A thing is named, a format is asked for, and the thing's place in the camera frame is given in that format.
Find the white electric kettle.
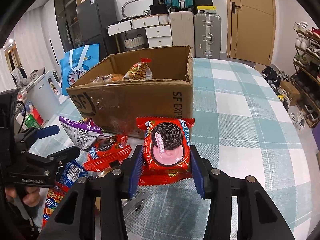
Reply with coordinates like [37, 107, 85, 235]
[26, 70, 62, 120]

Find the beige suitcase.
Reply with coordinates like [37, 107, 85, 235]
[170, 11, 195, 53]

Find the red chip bag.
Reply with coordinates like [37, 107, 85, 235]
[42, 182, 73, 228]

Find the white curtain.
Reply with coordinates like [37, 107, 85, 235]
[14, 5, 59, 77]

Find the brown cardboard box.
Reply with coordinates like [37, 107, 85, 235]
[66, 45, 195, 139]

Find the black yellow shoe box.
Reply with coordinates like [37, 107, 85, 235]
[196, 5, 217, 14]

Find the heap of sneakers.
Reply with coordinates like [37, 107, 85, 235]
[261, 65, 306, 131]

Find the wooden door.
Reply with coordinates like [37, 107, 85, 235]
[224, 0, 276, 66]

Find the woven laundry basket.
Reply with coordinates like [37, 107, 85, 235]
[124, 35, 146, 49]

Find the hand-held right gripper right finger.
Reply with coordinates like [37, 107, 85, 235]
[190, 145, 296, 240]

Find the person's left hand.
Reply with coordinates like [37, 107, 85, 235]
[5, 187, 42, 218]

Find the dark glass door cabinet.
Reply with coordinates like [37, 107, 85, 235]
[54, 0, 93, 53]

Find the grey clothes pile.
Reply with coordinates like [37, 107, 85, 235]
[20, 66, 46, 88]

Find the red foil snack packet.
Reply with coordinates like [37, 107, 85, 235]
[138, 167, 193, 186]

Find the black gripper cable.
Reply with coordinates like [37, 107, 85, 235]
[16, 101, 27, 131]

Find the purple white snack bag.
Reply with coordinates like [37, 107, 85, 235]
[59, 116, 104, 151]

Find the small orange noodle snack bag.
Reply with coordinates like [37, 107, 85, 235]
[123, 58, 153, 81]

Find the wooden shoe rack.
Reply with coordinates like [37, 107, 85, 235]
[292, 21, 320, 128]

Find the bread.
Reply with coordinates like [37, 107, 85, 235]
[90, 73, 124, 83]

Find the blue cookie packet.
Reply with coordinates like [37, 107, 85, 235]
[55, 161, 88, 188]

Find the blue cartoon tote bag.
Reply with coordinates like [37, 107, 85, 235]
[60, 44, 100, 96]

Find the teal checked tablecloth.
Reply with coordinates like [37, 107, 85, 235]
[25, 57, 317, 240]

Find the silver suitcase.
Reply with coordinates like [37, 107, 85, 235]
[194, 13, 222, 58]

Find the red strawberry cookie packet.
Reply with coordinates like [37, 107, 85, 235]
[136, 117, 195, 173]

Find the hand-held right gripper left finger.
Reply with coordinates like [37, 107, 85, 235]
[37, 145, 144, 240]

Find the white drawer dresser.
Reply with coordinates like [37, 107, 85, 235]
[107, 15, 173, 48]

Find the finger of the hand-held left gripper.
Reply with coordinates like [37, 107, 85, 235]
[25, 146, 80, 167]
[17, 125, 60, 147]

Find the red chocolate cookie packet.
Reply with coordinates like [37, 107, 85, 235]
[84, 135, 132, 172]

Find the oval metal mirror frame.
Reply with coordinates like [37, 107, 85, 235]
[122, 0, 153, 18]

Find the grey refrigerator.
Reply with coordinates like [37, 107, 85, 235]
[76, 0, 118, 53]

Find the small cardboard box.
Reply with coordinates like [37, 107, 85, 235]
[279, 80, 301, 107]

